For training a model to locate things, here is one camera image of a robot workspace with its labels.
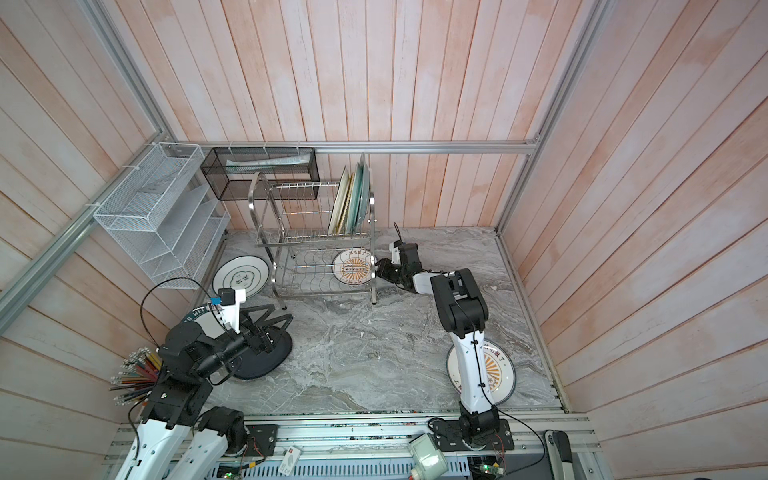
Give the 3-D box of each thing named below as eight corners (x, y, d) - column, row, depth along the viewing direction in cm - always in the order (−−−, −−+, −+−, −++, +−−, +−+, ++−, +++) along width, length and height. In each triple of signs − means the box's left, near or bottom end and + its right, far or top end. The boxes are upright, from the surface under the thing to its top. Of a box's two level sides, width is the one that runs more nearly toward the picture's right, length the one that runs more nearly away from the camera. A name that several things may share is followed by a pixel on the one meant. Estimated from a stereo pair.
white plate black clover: (209, 297, 103) (205, 293, 101) (225, 259, 114) (222, 255, 112) (263, 297, 103) (261, 293, 101) (274, 259, 114) (272, 255, 112)
